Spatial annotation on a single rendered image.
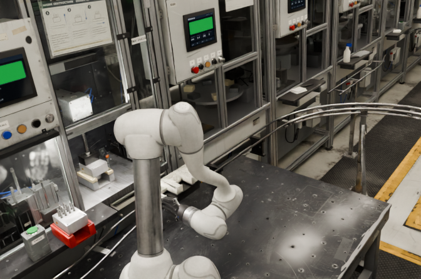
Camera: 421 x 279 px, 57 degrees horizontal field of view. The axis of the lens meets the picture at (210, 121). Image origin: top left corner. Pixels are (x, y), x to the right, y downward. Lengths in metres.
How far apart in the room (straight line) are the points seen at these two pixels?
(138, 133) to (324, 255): 1.05
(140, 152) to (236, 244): 0.80
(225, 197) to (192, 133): 0.51
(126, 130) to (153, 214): 0.33
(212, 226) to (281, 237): 0.43
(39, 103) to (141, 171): 0.54
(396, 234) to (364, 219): 1.07
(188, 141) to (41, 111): 0.66
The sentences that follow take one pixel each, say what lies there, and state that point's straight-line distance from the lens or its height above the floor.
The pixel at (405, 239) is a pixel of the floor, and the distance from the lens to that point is 3.22.
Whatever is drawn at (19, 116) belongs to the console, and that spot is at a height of 1.47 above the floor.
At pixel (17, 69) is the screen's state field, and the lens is 1.65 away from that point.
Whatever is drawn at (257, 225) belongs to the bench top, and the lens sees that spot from 2.10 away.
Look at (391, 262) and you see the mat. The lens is 2.99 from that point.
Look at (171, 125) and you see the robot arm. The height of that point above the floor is 1.46.
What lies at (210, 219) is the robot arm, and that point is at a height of 0.93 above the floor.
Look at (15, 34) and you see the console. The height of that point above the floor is 1.78.
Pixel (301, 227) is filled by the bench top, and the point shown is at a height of 0.68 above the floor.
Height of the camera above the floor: 2.00
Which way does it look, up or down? 24 degrees down
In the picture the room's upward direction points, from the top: 5 degrees counter-clockwise
